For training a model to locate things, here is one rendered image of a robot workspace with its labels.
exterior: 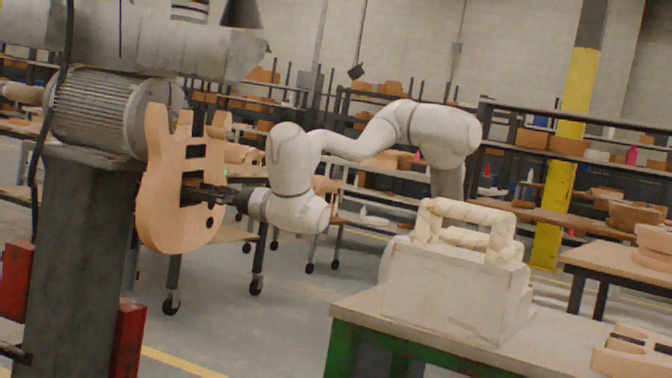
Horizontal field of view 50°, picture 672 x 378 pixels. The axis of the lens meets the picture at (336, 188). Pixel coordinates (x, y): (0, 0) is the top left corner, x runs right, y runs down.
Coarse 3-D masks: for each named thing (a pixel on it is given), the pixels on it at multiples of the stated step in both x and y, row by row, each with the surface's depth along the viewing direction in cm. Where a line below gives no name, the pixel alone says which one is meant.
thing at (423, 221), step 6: (420, 204) 158; (420, 210) 158; (426, 210) 158; (420, 216) 158; (426, 216) 158; (420, 222) 158; (426, 222) 158; (420, 228) 158; (426, 228) 158; (420, 234) 158; (426, 234) 159; (420, 240) 158; (426, 240) 159; (420, 246) 158
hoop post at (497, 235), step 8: (496, 224) 151; (504, 224) 150; (496, 232) 151; (504, 232) 151; (496, 240) 151; (488, 248) 152; (496, 248) 151; (488, 256) 152; (488, 264) 152; (496, 264) 151
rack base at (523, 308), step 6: (522, 288) 174; (528, 288) 175; (522, 294) 167; (528, 294) 171; (522, 300) 166; (528, 300) 173; (522, 306) 167; (528, 306) 175; (522, 312) 169; (516, 318) 163; (522, 318) 171; (516, 324) 165; (522, 324) 172; (516, 330) 167
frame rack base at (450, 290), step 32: (416, 256) 158; (448, 256) 154; (480, 256) 161; (416, 288) 158; (448, 288) 154; (480, 288) 151; (512, 288) 152; (416, 320) 158; (448, 320) 155; (480, 320) 151; (512, 320) 159
